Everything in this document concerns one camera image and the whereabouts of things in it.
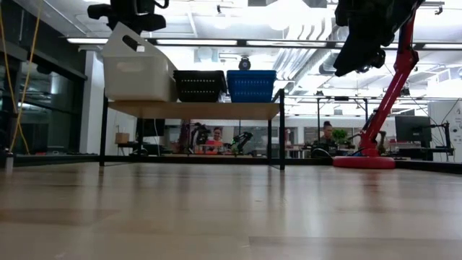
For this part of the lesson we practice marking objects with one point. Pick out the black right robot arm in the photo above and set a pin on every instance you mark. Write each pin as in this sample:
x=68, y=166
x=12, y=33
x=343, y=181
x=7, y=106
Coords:
x=408, y=9

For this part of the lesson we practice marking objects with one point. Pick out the black background robot arm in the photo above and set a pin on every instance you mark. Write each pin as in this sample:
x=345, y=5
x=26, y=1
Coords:
x=245, y=137
x=198, y=131

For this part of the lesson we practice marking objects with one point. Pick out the black ceiling spotlight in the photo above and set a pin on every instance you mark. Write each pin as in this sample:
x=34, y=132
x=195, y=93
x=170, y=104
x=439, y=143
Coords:
x=244, y=63

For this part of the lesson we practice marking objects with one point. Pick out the white cabinet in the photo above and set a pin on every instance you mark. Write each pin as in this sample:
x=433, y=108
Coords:
x=438, y=108

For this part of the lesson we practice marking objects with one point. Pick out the wooden shelf with black frame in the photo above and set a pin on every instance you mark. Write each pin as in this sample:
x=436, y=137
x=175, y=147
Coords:
x=191, y=110

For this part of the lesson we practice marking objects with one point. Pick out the black background screen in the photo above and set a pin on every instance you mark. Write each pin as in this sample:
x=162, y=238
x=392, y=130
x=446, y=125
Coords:
x=151, y=127

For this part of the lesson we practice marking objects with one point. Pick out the black rig frame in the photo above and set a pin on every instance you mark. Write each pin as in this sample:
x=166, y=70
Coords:
x=216, y=159

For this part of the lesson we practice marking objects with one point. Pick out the person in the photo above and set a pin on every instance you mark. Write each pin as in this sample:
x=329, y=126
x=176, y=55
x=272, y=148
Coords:
x=326, y=130
x=217, y=133

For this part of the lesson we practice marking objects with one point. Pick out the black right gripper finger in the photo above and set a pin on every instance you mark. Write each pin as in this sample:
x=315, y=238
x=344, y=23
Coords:
x=355, y=57

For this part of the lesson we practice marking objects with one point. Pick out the grey metal post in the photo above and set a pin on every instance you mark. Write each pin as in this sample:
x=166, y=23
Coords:
x=9, y=162

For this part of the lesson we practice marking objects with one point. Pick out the overhead light bar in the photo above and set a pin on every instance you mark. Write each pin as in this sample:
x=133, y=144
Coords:
x=198, y=42

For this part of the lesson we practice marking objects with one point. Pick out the green potted plant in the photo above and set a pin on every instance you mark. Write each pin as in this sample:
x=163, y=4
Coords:
x=340, y=135

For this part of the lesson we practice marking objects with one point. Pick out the black metal rack frame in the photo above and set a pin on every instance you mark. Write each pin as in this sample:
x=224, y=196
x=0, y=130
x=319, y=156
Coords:
x=318, y=115

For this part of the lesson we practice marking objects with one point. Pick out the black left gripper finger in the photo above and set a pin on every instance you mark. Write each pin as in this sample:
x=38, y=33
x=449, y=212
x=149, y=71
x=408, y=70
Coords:
x=133, y=42

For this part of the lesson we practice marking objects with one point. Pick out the black monitor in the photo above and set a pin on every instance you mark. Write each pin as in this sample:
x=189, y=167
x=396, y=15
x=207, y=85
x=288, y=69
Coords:
x=413, y=128

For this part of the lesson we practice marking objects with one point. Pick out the cardboard box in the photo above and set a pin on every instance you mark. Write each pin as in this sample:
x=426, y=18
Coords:
x=122, y=138

